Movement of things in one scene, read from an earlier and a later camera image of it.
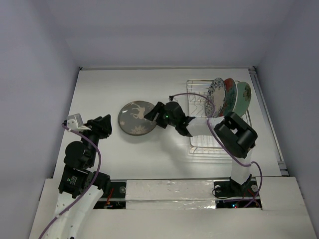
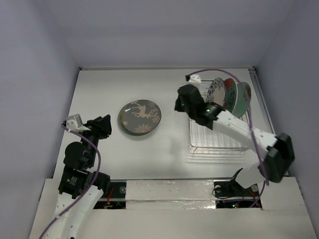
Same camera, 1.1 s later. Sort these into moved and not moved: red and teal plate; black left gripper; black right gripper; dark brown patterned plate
Moved: black right gripper
Not moved: dark brown patterned plate; black left gripper; red and teal plate
